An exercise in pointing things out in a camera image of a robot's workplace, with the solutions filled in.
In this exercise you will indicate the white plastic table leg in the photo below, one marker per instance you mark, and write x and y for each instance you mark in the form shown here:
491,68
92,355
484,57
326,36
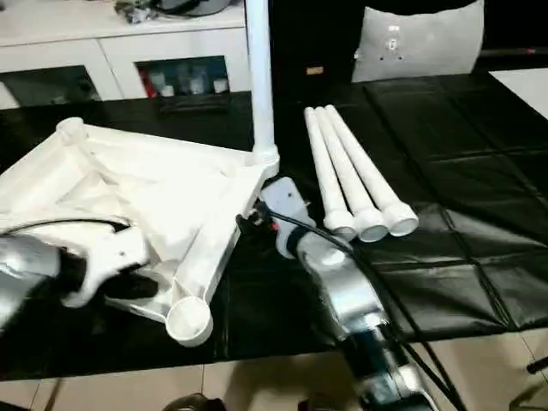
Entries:
351,171
259,86
330,171
372,171

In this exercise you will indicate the white plastic table top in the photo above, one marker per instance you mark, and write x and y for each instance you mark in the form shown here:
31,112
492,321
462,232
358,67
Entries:
145,197

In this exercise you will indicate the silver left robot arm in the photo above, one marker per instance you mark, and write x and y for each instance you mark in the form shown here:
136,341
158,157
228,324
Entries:
30,278

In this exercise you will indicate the black work mat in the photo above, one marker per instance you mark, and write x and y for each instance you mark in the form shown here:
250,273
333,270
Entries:
282,334

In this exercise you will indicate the black cabinet with gold label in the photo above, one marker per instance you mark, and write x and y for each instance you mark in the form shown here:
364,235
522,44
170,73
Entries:
308,38

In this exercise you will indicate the white cabinet with glass doors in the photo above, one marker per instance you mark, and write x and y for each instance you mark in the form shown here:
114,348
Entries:
68,34

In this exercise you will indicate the flat white board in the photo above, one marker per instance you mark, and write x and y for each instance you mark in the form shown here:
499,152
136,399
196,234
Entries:
524,90

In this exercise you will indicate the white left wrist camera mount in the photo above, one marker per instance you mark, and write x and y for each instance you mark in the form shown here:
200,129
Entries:
111,253

